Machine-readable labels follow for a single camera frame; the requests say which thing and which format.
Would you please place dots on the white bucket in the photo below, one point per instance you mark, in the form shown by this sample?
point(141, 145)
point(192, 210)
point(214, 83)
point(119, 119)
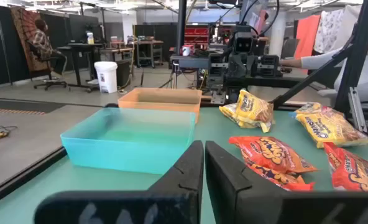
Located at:
point(106, 77)

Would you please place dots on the orange plastic bin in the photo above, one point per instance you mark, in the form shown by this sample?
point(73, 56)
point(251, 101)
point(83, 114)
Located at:
point(159, 105)

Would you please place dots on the black vertical post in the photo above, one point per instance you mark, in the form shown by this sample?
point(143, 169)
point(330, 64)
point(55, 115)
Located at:
point(181, 25)

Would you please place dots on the blue-edged beef ramen pack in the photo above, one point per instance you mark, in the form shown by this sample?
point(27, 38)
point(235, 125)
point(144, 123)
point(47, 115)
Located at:
point(330, 110)

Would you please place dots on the black floor mat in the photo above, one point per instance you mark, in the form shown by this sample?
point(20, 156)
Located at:
point(19, 106)

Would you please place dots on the person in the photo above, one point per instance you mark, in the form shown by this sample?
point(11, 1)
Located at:
point(367, 81)
point(42, 43)

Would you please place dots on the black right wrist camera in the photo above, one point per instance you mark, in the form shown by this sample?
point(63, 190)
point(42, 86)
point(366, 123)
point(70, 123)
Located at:
point(243, 45)

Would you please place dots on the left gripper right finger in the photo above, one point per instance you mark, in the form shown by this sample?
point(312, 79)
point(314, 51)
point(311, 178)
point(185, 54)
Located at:
point(249, 208)

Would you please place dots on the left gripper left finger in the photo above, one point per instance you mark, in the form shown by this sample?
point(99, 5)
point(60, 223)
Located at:
point(171, 205)

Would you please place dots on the green table mat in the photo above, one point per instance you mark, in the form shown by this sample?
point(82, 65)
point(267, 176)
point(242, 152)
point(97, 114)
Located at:
point(215, 127)

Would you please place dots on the teal plastic bin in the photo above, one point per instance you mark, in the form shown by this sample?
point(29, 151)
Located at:
point(125, 155)

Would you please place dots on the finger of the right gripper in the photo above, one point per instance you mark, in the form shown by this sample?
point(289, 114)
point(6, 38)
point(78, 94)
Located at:
point(237, 68)
point(252, 68)

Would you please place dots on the red and white mug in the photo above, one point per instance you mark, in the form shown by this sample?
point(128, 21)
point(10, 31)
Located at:
point(187, 50)

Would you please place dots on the silver aluminium bracket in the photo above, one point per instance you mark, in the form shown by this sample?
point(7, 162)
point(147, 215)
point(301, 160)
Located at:
point(356, 109)

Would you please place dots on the wooden top workbench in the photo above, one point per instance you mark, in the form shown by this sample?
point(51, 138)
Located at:
point(148, 42)

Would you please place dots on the yellow creamy chicken ramen pack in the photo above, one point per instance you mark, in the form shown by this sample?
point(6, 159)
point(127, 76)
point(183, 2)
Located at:
point(252, 109)
point(327, 130)
point(229, 113)

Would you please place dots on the black side table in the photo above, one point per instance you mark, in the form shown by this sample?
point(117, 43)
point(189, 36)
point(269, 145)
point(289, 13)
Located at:
point(187, 61)

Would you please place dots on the white patterned hanging cloth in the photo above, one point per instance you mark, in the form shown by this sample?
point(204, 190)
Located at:
point(328, 29)

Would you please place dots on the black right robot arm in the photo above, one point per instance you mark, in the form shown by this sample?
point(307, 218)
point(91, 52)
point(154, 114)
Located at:
point(218, 84)

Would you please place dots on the yellow bottle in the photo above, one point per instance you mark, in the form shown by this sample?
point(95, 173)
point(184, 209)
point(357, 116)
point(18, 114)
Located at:
point(90, 39)

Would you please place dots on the orange patterned tapestry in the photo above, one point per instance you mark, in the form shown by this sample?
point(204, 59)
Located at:
point(24, 31)

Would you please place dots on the person's hand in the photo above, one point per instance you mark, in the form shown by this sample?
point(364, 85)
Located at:
point(289, 63)

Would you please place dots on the red storage rack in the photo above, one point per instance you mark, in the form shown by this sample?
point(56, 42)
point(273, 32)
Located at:
point(196, 34)

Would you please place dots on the orange hanging cloth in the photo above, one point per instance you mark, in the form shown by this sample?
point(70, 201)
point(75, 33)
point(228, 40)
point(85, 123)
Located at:
point(306, 34)

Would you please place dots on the black desk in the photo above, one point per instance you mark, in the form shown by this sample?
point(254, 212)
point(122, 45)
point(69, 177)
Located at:
point(78, 49)

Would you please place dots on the black trash bin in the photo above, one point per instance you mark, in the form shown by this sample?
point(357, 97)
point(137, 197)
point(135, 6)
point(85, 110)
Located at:
point(123, 73)

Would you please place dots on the black office chair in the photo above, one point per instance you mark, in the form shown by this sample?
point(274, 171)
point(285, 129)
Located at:
point(50, 82)

